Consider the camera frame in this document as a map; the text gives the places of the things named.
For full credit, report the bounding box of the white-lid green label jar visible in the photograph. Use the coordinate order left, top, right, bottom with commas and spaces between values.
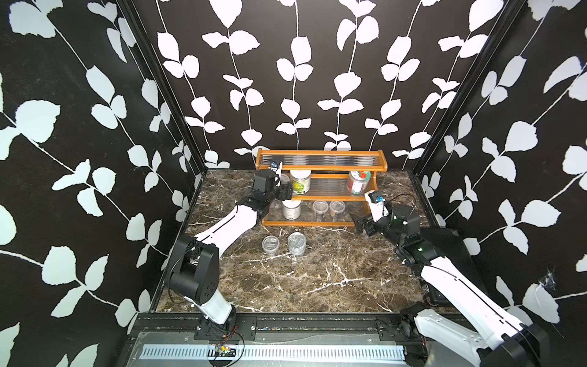
290, 170, 312, 195

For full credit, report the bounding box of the clear jar purple label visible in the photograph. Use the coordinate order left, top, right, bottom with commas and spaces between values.
261, 235, 280, 256

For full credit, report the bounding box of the strawberry lid red jar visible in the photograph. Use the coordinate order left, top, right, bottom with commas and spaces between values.
347, 171, 371, 195

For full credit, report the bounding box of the orange three-tier wooden shelf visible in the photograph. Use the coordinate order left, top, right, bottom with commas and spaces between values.
255, 150, 388, 226

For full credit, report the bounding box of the clear tub orange label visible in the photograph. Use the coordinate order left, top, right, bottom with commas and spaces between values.
280, 174, 290, 186

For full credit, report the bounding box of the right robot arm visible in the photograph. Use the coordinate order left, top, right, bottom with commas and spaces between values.
351, 199, 550, 366

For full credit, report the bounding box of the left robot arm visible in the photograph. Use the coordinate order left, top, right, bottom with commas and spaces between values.
166, 161, 293, 331

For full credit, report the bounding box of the white-lid grey text can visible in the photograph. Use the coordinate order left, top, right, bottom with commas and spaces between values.
282, 200, 301, 220

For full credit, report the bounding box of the clear tub red label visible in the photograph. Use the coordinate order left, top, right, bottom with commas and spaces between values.
312, 200, 330, 222

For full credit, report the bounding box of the clear tub dark label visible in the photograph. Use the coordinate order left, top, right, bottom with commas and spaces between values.
330, 200, 346, 222

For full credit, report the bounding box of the small green circuit board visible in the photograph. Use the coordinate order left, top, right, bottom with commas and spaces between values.
214, 345, 237, 359

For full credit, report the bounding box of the white perforated strip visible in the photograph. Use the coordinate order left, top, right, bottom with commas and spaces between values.
139, 344, 406, 363

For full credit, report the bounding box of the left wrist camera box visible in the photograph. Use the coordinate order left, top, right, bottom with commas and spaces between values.
268, 160, 283, 177

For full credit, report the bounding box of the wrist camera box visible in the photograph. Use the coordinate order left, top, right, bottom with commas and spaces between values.
364, 190, 390, 223
268, 160, 283, 177

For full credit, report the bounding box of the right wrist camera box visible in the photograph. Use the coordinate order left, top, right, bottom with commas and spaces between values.
364, 190, 390, 223

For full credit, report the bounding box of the black front mounting rail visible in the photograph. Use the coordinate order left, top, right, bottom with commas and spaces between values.
130, 313, 421, 343

